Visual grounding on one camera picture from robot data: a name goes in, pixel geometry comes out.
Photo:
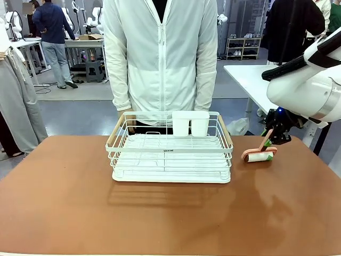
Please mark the white drain tray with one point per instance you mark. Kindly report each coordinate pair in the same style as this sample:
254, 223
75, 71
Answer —
170, 179

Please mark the person in navy sweater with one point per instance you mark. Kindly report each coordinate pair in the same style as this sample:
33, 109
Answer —
53, 32

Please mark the wooden shoe rack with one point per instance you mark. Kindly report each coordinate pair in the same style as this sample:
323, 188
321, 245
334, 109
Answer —
243, 48

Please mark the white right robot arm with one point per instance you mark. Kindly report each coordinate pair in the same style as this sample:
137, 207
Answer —
306, 90

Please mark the black case under table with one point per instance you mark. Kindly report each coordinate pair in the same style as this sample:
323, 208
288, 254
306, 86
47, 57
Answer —
77, 68

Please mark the grey step stool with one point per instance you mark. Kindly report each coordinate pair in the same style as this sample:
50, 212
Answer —
94, 71

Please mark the open cardboard box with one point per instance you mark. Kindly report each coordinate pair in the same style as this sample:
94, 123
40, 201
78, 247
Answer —
90, 37

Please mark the white sneakers pair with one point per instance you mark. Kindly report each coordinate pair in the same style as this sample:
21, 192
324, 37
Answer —
251, 35

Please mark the person in black coat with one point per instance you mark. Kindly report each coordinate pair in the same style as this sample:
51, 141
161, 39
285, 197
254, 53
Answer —
290, 29

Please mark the pink lint roller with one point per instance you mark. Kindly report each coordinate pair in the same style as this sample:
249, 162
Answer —
255, 156

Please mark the white background work table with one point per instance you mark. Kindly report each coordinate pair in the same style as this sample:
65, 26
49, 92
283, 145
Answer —
85, 44

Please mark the person's right forearm white sleeve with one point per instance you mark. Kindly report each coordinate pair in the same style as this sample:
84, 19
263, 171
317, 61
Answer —
121, 80

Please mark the person in green sweater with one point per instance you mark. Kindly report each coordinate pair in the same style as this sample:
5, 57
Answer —
335, 18

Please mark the person's right hand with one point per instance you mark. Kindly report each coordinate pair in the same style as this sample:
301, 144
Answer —
129, 118

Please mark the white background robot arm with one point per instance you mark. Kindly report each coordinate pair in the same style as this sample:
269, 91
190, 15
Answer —
96, 20
66, 18
14, 22

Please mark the person in cream jacket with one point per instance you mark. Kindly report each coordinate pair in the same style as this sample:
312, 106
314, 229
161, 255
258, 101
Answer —
325, 13

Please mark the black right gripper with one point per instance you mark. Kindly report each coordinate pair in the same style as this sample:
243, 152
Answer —
278, 121

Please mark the dark-haired person in black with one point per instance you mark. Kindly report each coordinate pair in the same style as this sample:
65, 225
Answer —
32, 24

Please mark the white plastic utensil holder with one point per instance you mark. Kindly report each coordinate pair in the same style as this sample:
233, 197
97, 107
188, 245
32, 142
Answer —
190, 123

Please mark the person in white jacket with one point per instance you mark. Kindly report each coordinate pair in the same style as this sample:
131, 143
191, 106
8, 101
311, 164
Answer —
160, 66

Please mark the white plastic bag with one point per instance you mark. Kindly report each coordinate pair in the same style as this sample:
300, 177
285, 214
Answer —
238, 126

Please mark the person's left forearm white sleeve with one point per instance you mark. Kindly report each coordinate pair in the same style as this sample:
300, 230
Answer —
205, 80

